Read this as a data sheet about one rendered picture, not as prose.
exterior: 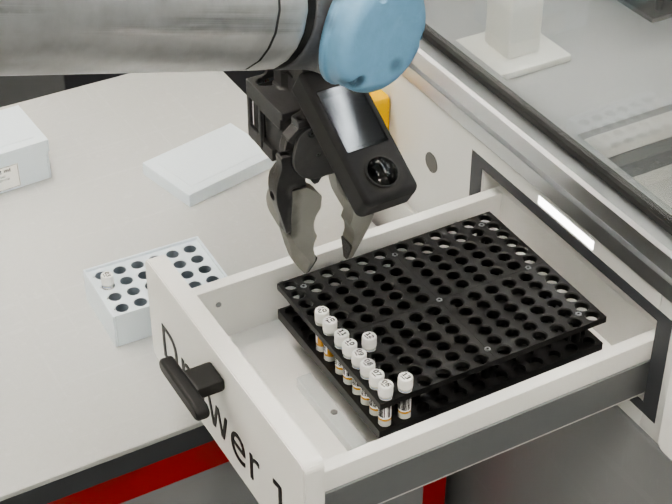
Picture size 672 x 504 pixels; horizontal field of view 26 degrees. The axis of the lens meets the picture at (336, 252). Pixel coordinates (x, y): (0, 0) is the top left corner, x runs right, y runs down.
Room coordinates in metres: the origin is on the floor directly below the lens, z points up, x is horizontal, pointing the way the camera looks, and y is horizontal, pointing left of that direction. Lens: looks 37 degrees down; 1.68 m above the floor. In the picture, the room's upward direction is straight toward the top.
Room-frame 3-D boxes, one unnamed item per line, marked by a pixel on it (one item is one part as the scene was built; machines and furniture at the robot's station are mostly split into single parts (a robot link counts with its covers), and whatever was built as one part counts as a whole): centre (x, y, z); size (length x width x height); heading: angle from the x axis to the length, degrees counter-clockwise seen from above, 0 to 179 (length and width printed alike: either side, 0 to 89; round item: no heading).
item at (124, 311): (1.14, 0.18, 0.78); 0.12 x 0.08 x 0.04; 118
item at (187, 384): (0.86, 0.11, 0.91); 0.07 x 0.04 x 0.01; 29
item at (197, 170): (1.38, 0.14, 0.77); 0.13 x 0.09 x 0.02; 132
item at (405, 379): (0.86, -0.05, 0.89); 0.01 x 0.01 x 0.05
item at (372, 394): (0.92, 0.00, 0.90); 0.18 x 0.02 x 0.01; 29
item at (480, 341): (0.97, -0.09, 0.87); 0.22 x 0.18 x 0.06; 119
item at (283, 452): (0.87, 0.09, 0.87); 0.29 x 0.02 x 0.11; 29
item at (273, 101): (0.96, 0.02, 1.11); 0.09 x 0.08 x 0.12; 29
